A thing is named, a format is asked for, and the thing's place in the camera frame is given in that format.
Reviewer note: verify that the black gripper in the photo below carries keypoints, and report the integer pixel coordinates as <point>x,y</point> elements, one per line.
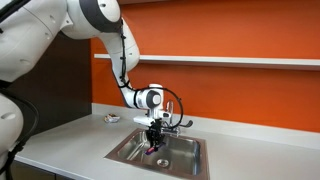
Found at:
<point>155,128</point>

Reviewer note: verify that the purple snack packet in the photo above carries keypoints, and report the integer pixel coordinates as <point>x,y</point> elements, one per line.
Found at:
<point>150,151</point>

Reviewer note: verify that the white wall shelf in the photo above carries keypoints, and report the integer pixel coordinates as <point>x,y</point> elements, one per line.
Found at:
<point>233,61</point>

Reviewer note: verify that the chrome faucet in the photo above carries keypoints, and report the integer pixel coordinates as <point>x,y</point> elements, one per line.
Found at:
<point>170,106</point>

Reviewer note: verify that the dark wood tall cabinet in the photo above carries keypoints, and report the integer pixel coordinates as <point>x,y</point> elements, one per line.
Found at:
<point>66,83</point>

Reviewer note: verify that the brown base cabinet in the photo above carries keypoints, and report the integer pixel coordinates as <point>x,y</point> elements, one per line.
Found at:
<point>36,173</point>

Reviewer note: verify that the stainless steel sink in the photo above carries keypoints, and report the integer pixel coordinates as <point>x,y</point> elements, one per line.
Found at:
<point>180,156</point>

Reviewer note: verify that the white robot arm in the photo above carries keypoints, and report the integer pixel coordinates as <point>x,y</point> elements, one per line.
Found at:
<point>33,33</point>

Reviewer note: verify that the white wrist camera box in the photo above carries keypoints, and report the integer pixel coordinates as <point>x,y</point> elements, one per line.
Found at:
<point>143,120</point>

